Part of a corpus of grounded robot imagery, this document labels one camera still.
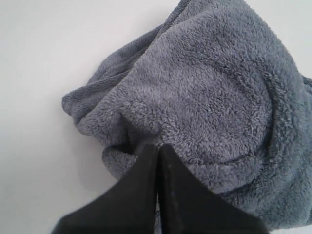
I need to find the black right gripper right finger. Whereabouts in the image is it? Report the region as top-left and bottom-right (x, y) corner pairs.
(158, 145), (269, 234)

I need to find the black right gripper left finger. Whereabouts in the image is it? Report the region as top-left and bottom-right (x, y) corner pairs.
(52, 145), (158, 234)

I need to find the grey fluffy towel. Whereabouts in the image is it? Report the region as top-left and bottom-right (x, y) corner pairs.
(62, 0), (312, 230)

